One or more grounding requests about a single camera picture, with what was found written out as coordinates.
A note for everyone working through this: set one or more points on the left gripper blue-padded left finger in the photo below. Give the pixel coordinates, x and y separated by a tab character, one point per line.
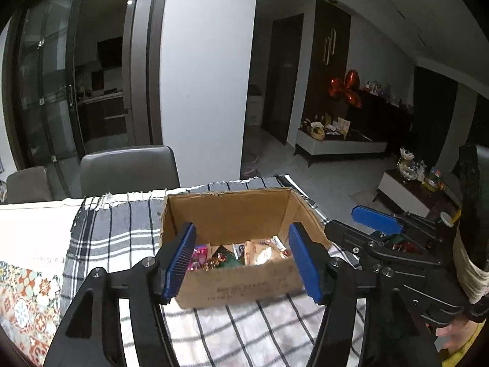
90	332

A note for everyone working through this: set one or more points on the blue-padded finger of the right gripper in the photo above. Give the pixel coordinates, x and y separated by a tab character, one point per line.
410	225
356	242

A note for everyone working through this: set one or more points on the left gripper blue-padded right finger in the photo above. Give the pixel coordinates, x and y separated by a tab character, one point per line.
392	335

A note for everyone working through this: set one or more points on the clear brown bread packet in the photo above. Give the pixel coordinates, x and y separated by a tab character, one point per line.
261	251

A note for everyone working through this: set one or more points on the pink snack packet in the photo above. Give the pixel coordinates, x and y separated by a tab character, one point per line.
198	258

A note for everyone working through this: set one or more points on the grey white snack bar packet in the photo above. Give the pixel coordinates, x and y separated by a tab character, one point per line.
239	250

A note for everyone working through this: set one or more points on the green cracker packet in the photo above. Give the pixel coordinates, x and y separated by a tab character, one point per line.
224	258

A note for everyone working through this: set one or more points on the person's right hand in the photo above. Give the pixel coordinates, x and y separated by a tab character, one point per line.
456	334

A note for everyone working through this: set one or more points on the patterned floral table runner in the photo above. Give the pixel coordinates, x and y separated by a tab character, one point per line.
30	309

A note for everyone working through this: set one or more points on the black white plaid tablecloth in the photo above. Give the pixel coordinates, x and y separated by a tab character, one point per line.
116	231

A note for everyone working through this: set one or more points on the white low tv cabinet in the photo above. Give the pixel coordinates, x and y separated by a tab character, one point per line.
316	142

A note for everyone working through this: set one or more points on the red foil balloon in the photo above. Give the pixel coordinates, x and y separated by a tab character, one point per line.
347	88

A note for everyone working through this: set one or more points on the brown cardboard box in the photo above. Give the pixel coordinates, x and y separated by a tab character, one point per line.
241	222

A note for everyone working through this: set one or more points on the grey chair left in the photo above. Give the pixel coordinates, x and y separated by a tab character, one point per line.
28	185

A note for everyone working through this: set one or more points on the grey chair near box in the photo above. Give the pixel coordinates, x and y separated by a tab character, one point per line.
128	169

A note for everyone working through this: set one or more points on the dark glass sliding door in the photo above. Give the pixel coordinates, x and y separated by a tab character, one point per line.
74	83

